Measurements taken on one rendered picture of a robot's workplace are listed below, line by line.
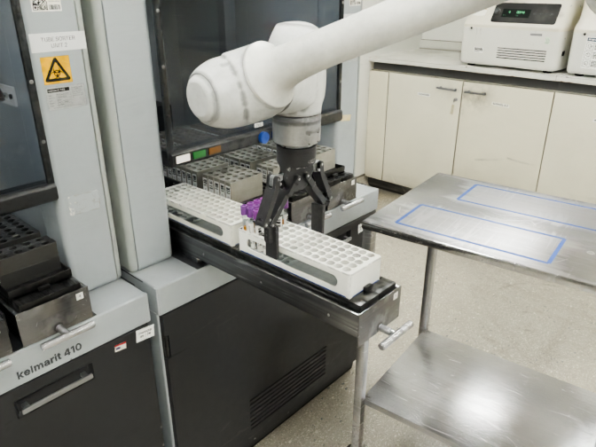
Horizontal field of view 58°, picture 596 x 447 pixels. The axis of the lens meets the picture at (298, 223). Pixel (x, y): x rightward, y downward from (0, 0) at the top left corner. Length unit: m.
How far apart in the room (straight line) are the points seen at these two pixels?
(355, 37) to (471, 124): 2.65
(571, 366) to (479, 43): 1.82
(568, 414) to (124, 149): 1.31
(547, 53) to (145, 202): 2.43
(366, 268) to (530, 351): 1.47
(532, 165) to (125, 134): 2.54
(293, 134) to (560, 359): 1.68
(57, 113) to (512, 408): 1.33
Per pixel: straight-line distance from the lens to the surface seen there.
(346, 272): 0.97
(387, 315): 1.05
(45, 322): 1.10
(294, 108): 0.94
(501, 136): 3.33
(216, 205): 1.27
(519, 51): 3.25
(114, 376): 1.24
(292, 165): 0.99
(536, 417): 1.65
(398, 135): 3.65
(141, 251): 1.26
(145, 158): 1.20
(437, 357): 1.77
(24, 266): 1.13
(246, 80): 0.80
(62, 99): 1.10
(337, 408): 1.96
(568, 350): 2.45
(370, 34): 0.77
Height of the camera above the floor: 1.33
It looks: 24 degrees down
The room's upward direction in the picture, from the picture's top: straight up
